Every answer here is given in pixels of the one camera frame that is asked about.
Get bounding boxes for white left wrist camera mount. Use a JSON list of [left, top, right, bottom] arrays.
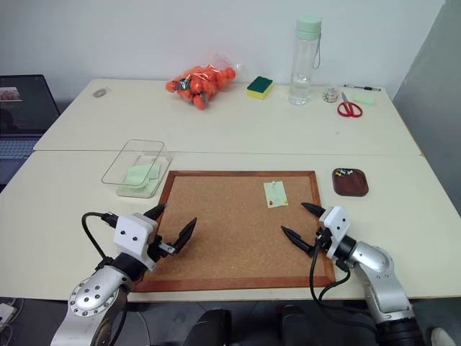
[[114, 213, 160, 272]]

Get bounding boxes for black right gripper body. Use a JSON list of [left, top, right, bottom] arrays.
[[313, 226, 334, 253]]

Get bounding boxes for cork board with wooden frame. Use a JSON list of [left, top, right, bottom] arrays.
[[134, 170, 337, 293]]

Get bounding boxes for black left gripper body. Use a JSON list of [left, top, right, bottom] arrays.
[[146, 232, 176, 262]]

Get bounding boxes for red handled scissors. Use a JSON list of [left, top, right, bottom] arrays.
[[336, 92, 364, 118]]

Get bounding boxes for white power strip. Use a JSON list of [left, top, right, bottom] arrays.
[[0, 302, 16, 326]]

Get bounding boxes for pale green paper note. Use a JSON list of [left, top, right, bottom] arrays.
[[263, 181, 290, 210]]

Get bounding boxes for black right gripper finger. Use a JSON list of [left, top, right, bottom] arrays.
[[280, 226, 317, 258], [300, 202, 328, 219]]

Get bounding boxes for grey open laptop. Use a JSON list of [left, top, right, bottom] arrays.
[[0, 74, 61, 185]]

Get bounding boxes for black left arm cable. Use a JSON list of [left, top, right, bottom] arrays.
[[81, 211, 120, 261]]

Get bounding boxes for dark rounded shape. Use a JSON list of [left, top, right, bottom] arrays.
[[186, 309, 233, 346], [279, 304, 315, 346]]

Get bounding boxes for yellow and green sponge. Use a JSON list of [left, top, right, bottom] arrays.
[[246, 75, 275, 101]]

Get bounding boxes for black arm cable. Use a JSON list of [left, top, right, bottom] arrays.
[[309, 244, 376, 327], [81, 211, 120, 261]]

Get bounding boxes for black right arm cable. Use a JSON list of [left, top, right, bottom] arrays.
[[309, 244, 376, 327]]

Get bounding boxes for dark brown wooden tray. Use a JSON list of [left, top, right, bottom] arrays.
[[331, 167, 372, 198]]

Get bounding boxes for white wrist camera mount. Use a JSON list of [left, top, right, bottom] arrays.
[[319, 205, 352, 260], [114, 213, 160, 272]]

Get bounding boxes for white shoe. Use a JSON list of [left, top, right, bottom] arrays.
[[431, 327, 457, 346]]

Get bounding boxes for clear bottle with green lid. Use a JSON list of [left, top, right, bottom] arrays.
[[288, 14, 323, 107]]

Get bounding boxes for pale green sticky note pad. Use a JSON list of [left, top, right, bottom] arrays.
[[352, 91, 380, 107]]

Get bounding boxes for plastic bag of oranges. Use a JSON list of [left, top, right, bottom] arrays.
[[165, 53, 243, 111]]

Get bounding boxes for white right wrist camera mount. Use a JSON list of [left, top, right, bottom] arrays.
[[319, 205, 352, 260]]

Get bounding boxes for black pen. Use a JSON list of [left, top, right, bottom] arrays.
[[342, 84, 382, 92]]

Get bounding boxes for pale green paper notes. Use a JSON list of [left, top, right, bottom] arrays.
[[117, 162, 164, 198]]

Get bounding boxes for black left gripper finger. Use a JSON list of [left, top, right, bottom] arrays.
[[171, 216, 198, 255], [143, 202, 170, 222]]

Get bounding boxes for clear plastic container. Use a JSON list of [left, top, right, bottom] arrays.
[[101, 139, 173, 199]]

